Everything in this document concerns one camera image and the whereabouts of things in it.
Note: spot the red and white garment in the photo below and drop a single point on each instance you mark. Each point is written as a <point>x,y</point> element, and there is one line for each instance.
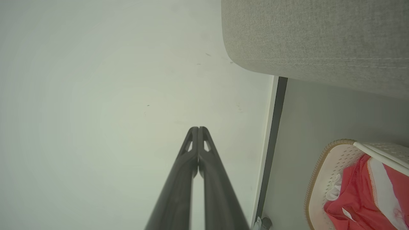
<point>358,195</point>

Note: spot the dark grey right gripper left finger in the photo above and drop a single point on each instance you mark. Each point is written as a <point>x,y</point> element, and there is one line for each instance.
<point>177,191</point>

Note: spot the black caster wheel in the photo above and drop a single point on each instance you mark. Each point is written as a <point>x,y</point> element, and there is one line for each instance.
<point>266,223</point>

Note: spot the white and black baseboard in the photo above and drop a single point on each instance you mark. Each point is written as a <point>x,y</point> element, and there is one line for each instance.
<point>271,143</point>

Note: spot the white perforated laundry basket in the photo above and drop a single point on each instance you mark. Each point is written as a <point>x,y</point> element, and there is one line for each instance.
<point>332,166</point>

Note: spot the grey metal stand leg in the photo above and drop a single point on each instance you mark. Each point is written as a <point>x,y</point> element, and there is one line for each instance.
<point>257,225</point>

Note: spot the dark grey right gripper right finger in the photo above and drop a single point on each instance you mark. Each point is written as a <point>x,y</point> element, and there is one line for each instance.
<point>220,198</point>

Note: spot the grey fabric sofa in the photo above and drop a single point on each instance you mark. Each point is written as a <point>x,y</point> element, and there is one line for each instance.
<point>313,35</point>

